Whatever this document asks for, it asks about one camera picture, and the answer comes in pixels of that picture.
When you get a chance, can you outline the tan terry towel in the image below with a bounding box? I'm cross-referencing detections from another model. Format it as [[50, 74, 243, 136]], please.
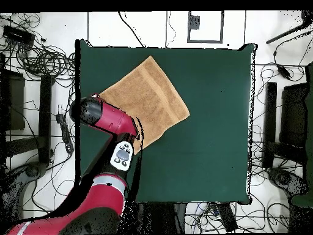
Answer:
[[98, 55, 191, 155]]

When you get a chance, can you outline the dark green table cloth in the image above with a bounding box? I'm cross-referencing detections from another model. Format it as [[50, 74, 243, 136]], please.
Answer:
[[74, 39, 257, 207]]

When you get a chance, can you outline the black power strip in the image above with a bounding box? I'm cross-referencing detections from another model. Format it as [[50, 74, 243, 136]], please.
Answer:
[[55, 113, 75, 154], [215, 203, 238, 233]]

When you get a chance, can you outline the black stand bar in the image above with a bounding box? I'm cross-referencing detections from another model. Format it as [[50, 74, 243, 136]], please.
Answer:
[[262, 81, 278, 168], [38, 74, 55, 164]]

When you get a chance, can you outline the grey wheeled base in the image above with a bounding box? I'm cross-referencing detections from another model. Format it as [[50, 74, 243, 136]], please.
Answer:
[[0, 161, 47, 234], [267, 167, 309, 199]]

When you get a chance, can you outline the black square block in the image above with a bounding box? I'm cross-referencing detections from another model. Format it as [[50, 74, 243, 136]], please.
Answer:
[[279, 83, 309, 147], [0, 68, 26, 132]]

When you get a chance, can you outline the black power adapter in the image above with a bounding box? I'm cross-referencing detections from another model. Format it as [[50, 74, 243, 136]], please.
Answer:
[[277, 65, 292, 80]]

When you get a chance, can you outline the black tripod rod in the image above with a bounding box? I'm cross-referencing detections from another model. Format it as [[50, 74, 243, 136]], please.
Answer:
[[265, 10, 313, 45]]

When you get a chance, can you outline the black electronics box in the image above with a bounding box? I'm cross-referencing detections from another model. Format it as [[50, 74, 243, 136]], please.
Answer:
[[2, 24, 36, 46]]

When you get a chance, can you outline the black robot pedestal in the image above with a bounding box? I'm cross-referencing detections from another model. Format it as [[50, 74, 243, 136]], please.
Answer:
[[139, 201, 187, 234]]

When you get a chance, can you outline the black floor cable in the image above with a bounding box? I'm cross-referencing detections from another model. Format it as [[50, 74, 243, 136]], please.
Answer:
[[118, 10, 147, 48]]

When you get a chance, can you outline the grey floor frame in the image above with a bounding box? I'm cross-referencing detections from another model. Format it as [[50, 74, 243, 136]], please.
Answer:
[[187, 10, 224, 44]]

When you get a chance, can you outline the tangled black cable bundle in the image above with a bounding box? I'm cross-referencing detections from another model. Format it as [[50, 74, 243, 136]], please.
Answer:
[[14, 43, 76, 80]]

